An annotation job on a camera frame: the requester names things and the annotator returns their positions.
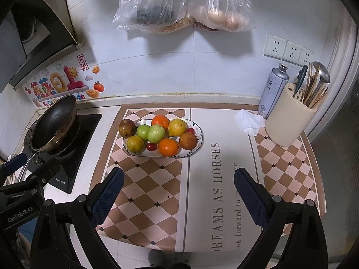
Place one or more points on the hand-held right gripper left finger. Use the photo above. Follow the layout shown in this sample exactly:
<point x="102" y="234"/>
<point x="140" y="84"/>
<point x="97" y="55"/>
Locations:
<point x="108" y="196"/>

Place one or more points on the range hood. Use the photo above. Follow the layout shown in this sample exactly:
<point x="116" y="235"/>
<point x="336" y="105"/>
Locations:
<point x="33" y="39"/>

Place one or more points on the grey slipper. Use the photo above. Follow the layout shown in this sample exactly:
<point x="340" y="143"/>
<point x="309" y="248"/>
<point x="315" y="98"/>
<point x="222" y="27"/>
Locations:
<point x="160" y="259"/>

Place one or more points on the floral oval plate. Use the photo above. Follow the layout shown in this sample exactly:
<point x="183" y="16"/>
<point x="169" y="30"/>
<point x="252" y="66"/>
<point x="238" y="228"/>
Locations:
<point x="197" y="145"/>

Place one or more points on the colourful wall sticker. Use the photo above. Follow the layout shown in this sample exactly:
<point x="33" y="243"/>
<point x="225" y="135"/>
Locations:
<point x="61" y="85"/>

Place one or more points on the bundle of wooden chopsticks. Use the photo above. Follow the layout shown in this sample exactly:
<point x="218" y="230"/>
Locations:
<point x="312" y="92"/>

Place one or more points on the yellow-green citrus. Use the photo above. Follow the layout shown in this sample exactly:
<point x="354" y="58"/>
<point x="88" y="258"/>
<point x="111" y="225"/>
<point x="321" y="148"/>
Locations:
<point x="135" y="143"/>

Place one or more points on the yellow citrus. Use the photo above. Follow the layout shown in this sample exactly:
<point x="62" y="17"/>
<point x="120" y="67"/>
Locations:
<point x="177" y="127"/>

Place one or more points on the brown passion fruit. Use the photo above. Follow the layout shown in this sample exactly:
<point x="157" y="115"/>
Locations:
<point x="126" y="127"/>

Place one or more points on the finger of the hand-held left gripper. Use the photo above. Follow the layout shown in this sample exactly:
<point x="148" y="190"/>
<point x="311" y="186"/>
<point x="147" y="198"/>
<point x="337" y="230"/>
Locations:
<point x="46" y="172"/>
<point x="15" y="161"/>

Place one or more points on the black glass stove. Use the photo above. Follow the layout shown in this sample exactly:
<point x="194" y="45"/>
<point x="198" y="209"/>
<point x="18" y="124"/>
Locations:
<point x="87" y="134"/>

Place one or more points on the cream utensil holder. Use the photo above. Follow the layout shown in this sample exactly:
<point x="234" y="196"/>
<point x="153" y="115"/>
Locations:
<point x="289" y="120"/>

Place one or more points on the white wall socket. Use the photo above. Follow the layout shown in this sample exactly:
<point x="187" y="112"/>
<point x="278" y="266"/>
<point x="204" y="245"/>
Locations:
<point x="274" y="45"/>
<point x="306" y="57"/>
<point x="292" y="51"/>

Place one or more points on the clear plastic bag pale contents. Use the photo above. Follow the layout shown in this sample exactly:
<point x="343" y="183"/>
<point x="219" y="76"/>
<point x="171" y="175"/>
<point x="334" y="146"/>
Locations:
<point x="221" y="8"/>

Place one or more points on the silver gas canister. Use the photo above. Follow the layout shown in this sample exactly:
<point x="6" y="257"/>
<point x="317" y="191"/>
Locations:
<point x="273" y="89"/>

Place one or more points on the white crumpled tissue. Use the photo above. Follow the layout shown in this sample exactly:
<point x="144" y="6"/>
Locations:
<point x="249" y="120"/>

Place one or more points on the brownish orange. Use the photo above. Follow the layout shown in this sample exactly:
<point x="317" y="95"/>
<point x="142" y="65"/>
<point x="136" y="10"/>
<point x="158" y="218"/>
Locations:
<point x="187" y="140"/>

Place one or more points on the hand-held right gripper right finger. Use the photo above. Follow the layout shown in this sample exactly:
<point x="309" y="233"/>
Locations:
<point x="249" y="199"/>

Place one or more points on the green apple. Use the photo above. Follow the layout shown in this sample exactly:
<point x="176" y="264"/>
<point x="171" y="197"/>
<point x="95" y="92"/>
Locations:
<point x="156" y="133"/>
<point x="142" y="131"/>

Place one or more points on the clear plastic bag dark contents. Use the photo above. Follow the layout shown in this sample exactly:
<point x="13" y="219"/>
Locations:
<point x="151" y="8"/>

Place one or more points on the metal ladle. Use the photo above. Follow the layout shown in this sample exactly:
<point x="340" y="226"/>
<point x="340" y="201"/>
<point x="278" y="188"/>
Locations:
<point x="322" y="71"/>

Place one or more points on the black frying pan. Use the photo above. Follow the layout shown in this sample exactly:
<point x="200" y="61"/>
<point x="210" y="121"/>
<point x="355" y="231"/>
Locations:
<point x="53" y="123"/>

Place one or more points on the bright orange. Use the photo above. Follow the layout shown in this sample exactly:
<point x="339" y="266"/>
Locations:
<point x="160" y="121"/>
<point x="168" y="147"/>

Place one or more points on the red cherry tomato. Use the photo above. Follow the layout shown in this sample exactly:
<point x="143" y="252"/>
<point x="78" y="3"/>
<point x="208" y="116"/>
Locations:
<point x="190" y="130"/>
<point x="151" y="146"/>

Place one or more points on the checkered printed mat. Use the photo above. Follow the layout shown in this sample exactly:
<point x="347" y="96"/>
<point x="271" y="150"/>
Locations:
<point x="207" y="190"/>

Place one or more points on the person's left forearm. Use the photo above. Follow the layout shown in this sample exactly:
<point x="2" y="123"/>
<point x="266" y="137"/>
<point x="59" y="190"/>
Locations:
<point x="23" y="249"/>

